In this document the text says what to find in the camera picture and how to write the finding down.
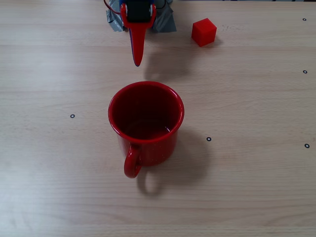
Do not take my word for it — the red cube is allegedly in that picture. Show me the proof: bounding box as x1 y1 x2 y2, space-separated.
191 18 218 47

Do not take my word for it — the red enamel mug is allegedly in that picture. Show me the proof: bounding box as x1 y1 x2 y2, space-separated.
108 80 185 179

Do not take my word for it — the grey duct tape piece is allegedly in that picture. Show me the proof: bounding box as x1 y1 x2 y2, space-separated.
106 0 125 33
151 0 177 34

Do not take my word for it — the red white arm wire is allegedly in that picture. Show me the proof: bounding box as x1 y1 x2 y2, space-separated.
103 0 122 16

